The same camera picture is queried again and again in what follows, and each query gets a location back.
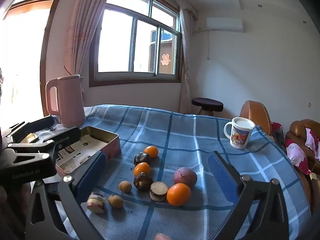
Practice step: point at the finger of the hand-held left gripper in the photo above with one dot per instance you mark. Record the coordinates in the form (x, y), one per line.
(40, 123)
(67, 136)

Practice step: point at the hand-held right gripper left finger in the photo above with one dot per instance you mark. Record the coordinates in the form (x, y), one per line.
(91, 175)

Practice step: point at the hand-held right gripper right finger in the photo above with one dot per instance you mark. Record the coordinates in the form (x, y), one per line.
(222, 175)

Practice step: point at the small pink jar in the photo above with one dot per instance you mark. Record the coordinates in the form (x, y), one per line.
(95, 202)

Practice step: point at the brown longan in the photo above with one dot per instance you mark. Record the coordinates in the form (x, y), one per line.
(115, 201)
(125, 187)

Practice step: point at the purple passion fruit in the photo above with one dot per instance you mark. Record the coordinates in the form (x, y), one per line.
(185, 177)

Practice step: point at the pink metal tin box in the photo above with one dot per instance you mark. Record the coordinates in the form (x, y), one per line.
(113, 145)

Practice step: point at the large orange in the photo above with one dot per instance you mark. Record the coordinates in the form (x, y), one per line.
(178, 194)

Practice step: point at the small orange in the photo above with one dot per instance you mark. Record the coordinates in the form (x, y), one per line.
(142, 169)
(151, 151)

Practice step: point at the dark brown round fruit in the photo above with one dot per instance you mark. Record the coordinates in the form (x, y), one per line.
(143, 182)
(142, 158)

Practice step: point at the pale round fruit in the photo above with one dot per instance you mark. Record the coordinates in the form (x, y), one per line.
(158, 191)

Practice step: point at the person's right hand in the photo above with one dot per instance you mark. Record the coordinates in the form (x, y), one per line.
(162, 237)

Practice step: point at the pink electric kettle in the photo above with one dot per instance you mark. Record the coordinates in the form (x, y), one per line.
(70, 100)

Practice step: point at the white printed mug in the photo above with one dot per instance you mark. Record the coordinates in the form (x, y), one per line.
(240, 135)

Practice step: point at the blue checked tablecloth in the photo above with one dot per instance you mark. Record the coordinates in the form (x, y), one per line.
(175, 135)

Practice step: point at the brown leather armchair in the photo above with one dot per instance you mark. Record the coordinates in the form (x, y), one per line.
(255, 115)

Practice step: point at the red floral cloth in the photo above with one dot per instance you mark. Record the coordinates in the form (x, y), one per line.
(277, 132)

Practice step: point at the dark round stool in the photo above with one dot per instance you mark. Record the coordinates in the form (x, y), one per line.
(207, 105)

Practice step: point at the pink floral pillow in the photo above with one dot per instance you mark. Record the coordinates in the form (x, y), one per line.
(297, 156)
(313, 142)

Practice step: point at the brown leather sofa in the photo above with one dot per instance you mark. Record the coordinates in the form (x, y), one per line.
(298, 130)

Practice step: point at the pink curtain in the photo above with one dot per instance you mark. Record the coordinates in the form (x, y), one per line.
(82, 30)

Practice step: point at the sliding glass window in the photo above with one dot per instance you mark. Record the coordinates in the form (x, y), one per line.
(115, 42)

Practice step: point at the red window sticker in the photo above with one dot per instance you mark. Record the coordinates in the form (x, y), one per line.
(165, 59)

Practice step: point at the pale curtain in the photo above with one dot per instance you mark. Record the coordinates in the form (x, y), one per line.
(186, 55)

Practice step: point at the white air conditioner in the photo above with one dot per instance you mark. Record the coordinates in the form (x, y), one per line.
(225, 23)

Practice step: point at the frilled curtain valance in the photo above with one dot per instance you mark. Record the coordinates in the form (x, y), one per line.
(175, 0)

